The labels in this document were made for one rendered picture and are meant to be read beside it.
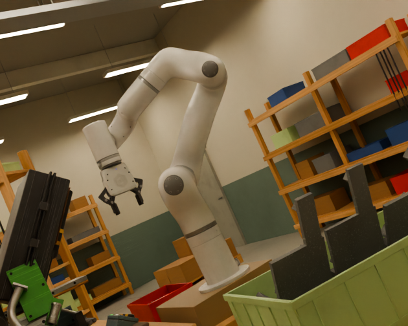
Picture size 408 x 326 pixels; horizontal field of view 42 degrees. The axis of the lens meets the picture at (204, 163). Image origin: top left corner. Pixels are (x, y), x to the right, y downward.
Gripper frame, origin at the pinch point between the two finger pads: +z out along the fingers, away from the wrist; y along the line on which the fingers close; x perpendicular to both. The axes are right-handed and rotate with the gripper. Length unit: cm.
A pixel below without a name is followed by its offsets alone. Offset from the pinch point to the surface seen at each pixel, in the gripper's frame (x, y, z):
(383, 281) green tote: -84, 15, 40
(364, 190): -78, 27, 21
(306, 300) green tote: -81, -3, 35
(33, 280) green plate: 39, -32, 10
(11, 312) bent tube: 33, -44, 17
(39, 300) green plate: 37, -33, 18
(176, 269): 573, 246, 91
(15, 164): 330, 39, -90
